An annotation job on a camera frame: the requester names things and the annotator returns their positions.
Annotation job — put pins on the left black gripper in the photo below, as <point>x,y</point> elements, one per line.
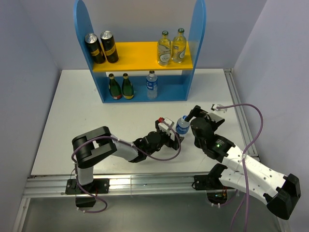
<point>170,143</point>

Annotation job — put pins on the green glass bottle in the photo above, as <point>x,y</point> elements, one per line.
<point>127,87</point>
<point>114,88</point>

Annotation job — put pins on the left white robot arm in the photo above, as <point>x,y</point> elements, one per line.
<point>94,146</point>

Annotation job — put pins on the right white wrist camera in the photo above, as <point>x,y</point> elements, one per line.
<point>219,108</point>

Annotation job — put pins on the aluminium mounting rail front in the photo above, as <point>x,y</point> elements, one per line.
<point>122,184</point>

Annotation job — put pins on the clear glass bottle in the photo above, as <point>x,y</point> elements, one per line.
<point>164,49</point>
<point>179,46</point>

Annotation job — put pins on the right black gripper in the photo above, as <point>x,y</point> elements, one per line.
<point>198,111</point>

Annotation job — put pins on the black gold can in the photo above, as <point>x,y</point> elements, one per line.
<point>94,48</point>
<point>109,46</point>

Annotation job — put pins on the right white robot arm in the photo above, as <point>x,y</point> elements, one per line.
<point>279,192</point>

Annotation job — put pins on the plastic water bottle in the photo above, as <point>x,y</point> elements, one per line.
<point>151,84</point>
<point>182,126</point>

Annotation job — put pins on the plastic water bottle front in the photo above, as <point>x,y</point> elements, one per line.
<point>182,126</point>

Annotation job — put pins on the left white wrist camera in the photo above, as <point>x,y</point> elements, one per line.
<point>165,125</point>

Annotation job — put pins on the black gold can right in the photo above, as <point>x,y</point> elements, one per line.
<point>109,46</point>

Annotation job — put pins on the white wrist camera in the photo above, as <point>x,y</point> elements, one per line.
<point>219,108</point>
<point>165,125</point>

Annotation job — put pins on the aluminium side rail right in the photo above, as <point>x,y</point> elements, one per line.
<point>242,120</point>

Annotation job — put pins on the green glass bottle front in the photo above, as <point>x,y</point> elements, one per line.
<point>127,87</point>

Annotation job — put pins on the black gold can left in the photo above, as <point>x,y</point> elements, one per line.
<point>94,48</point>

